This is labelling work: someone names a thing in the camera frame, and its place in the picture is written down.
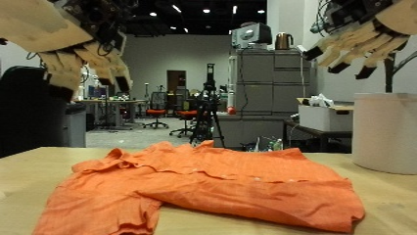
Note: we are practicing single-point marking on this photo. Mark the pink cloth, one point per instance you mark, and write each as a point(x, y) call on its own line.
point(226, 182)

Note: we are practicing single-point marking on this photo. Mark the black forked pole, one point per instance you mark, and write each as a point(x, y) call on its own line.
point(390, 75)

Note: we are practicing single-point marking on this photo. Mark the ceiling light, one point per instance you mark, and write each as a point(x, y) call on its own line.
point(260, 11)
point(152, 14)
point(176, 8)
point(235, 9)
point(207, 10)

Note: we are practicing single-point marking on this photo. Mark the copper kettle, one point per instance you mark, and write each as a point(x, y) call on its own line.
point(283, 41)

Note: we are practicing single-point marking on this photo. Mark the black chair back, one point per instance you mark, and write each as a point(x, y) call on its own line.
point(29, 111)

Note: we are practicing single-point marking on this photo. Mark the wooden office desk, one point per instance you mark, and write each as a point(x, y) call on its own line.
point(115, 102)

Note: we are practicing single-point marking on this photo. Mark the crumpled white plastic bag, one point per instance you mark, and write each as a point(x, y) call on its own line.
point(320, 100)

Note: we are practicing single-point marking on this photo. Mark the gray bin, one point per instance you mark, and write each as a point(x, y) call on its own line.
point(77, 125)

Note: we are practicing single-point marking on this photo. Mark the gray box appliance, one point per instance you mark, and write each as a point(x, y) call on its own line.
point(252, 35)

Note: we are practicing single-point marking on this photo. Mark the tall gray filing cabinet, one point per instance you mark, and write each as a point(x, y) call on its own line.
point(270, 81)

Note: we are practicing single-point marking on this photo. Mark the white storage box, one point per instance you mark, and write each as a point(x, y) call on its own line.
point(324, 118)

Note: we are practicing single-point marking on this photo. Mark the brown door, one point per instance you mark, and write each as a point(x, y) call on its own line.
point(176, 80)

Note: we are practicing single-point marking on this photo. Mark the white cylinder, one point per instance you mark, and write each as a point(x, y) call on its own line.
point(384, 133)

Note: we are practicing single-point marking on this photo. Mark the orange office chair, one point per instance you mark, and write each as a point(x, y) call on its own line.
point(186, 115)
point(156, 112)

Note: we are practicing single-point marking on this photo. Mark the dark side table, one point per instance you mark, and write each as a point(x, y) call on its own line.
point(322, 133)

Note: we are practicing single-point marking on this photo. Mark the black tripod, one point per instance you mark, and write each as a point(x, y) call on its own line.
point(208, 111)

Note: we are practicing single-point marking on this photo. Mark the red ball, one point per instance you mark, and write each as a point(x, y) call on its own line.
point(231, 110)

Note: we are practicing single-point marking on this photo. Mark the green plastic bottle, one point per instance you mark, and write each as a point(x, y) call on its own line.
point(278, 145)

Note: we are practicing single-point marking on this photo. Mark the low gray cabinet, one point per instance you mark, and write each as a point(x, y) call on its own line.
point(250, 129)

